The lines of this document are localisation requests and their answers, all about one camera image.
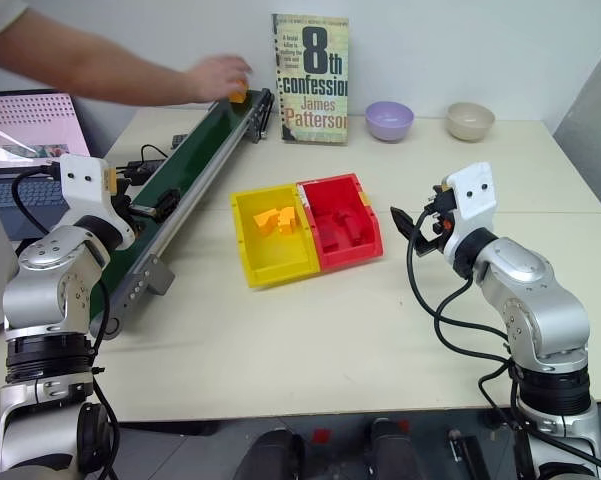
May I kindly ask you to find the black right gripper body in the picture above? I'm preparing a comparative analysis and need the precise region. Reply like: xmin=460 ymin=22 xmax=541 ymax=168
xmin=421 ymin=183 xmax=457 ymax=254

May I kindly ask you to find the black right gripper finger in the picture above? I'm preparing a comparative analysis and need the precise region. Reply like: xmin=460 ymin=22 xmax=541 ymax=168
xmin=389 ymin=205 xmax=418 ymax=243
xmin=411 ymin=232 xmax=444 ymax=258

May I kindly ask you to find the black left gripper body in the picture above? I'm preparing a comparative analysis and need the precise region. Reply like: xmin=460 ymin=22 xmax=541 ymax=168
xmin=110 ymin=175 xmax=144 ymax=236

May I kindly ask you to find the black power adapter with cable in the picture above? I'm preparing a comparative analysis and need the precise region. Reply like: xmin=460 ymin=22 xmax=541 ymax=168
xmin=113 ymin=143 xmax=170 ymax=188

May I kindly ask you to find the green conveyor belt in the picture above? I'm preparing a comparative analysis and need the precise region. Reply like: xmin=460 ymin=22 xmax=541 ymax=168
xmin=86 ymin=88 xmax=276 ymax=342

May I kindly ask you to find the person's bare hand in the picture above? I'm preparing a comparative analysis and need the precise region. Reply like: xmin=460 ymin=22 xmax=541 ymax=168
xmin=186 ymin=53 xmax=254 ymax=104

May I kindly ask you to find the red block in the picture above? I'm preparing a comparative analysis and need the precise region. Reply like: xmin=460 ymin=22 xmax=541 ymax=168
xmin=333 ymin=210 xmax=365 ymax=247

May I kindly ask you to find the red plastic bin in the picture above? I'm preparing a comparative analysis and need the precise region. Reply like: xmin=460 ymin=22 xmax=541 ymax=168
xmin=295 ymin=172 xmax=386 ymax=274

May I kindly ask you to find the yellow block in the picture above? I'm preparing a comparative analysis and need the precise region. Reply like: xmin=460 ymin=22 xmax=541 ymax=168
xmin=252 ymin=209 xmax=281 ymax=236
xmin=276 ymin=205 xmax=300 ymax=237

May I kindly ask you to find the beige bowl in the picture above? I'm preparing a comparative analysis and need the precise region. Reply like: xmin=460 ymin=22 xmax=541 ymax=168
xmin=445 ymin=101 xmax=497 ymax=144

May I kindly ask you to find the purple bowl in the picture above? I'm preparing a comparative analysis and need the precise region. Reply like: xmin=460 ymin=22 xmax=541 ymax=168
xmin=364 ymin=100 xmax=416 ymax=144

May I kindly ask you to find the yellow plastic bin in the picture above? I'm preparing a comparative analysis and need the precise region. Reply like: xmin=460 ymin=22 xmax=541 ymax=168
xmin=229 ymin=183 xmax=322 ymax=289

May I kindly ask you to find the laptop with pink screen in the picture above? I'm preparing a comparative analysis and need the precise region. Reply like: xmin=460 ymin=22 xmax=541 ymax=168
xmin=0 ymin=89 xmax=94 ymax=242

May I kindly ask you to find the grey partition panel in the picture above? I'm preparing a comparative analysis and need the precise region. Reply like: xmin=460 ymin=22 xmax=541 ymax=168
xmin=553 ymin=33 xmax=601 ymax=214

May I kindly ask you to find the dark rounded shape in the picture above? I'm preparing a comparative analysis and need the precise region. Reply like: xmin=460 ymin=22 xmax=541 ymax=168
xmin=238 ymin=428 xmax=307 ymax=480
xmin=365 ymin=416 xmax=422 ymax=480

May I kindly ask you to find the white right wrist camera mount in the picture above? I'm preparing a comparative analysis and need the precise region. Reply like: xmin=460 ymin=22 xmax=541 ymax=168
xmin=441 ymin=161 xmax=499 ymax=267

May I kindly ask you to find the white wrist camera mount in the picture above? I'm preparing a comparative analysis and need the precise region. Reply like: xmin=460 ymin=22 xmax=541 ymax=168
xmin=58 ymin=153 xmax=137 ymax=251
xmin=441 ymin=161 xmax=499 ymax=267

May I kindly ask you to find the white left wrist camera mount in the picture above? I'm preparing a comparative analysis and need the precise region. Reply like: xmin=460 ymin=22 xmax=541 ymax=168
xmin=58 ymin=153 xmax=137 ymax=251

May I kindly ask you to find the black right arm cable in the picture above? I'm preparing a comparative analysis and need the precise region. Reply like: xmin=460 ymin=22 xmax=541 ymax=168
xmin=406 ymin=208 xmax=512 ymax=363

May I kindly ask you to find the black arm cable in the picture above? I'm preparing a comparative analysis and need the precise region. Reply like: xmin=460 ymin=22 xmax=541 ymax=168
xmin=11 ymin=166 xmax=62 ymax=237
xmin=406 ymin=208 xmax=512 ymax=363

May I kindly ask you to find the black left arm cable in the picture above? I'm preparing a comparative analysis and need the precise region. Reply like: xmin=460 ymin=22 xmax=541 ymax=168
xmin=11 ymin=166 xmax=62 ymax=237

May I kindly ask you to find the dark flat bracket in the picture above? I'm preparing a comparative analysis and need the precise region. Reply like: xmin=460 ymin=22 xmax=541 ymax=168
xmin=445 ymin=428 xmax=493 ymax=480

